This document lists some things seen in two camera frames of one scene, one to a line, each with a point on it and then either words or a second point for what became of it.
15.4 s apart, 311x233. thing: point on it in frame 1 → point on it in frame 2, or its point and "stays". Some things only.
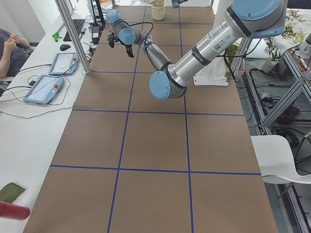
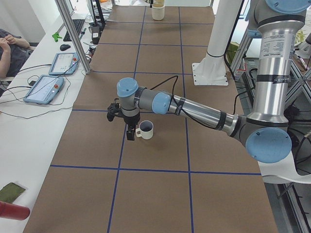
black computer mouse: [63, 47] stays
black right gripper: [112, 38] → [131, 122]
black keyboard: [78, 24] stays
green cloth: [10, 191] stays
